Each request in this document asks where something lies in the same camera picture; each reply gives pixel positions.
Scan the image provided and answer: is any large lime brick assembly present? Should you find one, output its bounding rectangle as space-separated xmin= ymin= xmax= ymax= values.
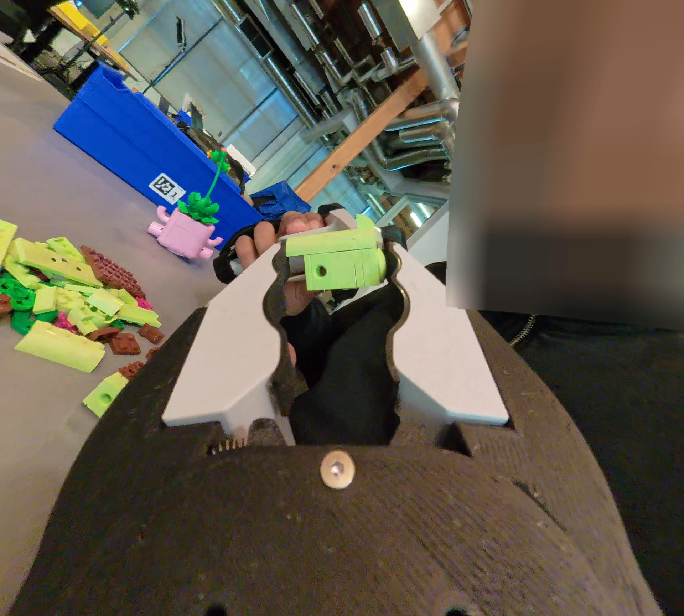
xmin=285 ymin=214 xmax=387 ymax=292

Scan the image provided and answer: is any black white marker sticker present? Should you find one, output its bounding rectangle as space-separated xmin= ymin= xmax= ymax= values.
xmin=149 ymin=174 xmax=185 ymax=202

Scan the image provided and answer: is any blue plastic bin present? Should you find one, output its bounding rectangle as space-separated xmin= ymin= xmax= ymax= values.
xmin=53 ymin=63 xmax=263 ymax=248

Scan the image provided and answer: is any person's right hand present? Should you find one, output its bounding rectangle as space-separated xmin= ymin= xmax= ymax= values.
xmin=235 ymin=211 xmax=327 ymax=272

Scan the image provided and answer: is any wooden ceiling beam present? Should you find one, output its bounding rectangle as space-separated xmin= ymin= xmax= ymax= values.
xmin=296 ymin=68 xmax=434 ymax=202

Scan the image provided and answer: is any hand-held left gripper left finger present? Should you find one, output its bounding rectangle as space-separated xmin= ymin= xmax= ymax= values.
xmin=161 ymin=244 xmax=299 ymax=447

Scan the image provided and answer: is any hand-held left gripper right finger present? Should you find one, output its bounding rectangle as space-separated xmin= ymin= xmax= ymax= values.
xmin=384 ymin=242 xmax=510 ymax=445

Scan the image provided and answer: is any person's right forearm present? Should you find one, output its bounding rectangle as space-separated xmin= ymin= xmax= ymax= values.
xmin=280 ymin=282 xmax=412 ymax=447

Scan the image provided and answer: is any pink brick flower pot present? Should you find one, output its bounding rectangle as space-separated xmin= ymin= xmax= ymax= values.
xmin=149 ymin=148 xmax=232 ymax=260

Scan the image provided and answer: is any person's black jacket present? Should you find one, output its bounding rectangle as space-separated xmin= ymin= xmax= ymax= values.
xmin=427 ymin=260 xmax=684 ymax=616

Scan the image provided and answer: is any pile of loose toy bricks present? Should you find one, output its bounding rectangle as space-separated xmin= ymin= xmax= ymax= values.
xmin=0 ymin=219 xmax=165 ymax=418

